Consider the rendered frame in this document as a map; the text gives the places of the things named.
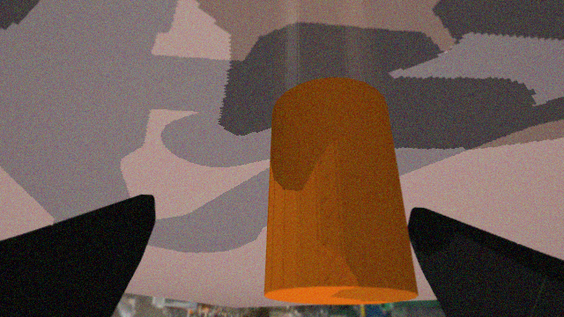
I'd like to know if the orange knob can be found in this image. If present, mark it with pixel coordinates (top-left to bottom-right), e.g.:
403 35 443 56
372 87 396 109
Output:
264 77 419 305

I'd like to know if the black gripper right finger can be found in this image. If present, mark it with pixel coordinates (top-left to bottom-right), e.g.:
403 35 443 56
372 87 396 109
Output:
408 208 564 317

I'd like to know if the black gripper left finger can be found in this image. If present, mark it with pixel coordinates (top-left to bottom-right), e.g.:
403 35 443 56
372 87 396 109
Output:
0 195 155 317

